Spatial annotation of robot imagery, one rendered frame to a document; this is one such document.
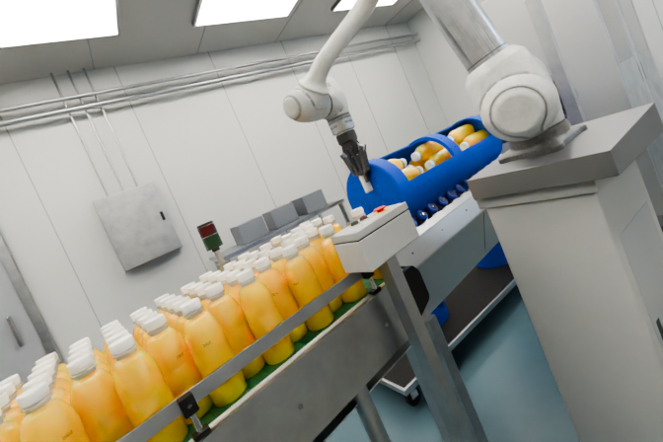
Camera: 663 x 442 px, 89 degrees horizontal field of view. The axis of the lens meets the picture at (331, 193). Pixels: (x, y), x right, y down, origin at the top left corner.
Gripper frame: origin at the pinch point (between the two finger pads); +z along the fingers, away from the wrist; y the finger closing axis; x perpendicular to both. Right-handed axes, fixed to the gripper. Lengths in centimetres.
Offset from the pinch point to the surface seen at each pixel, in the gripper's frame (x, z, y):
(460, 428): -31, 65, 29
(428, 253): 3.7, 31.3, 11.7
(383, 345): -37, 38, 21
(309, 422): -63, 39, 21
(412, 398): 10, 111, -40
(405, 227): -24.0, 11.9, 31.9
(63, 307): -108, 9, -357
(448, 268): 14.8, 43.3, 8.3
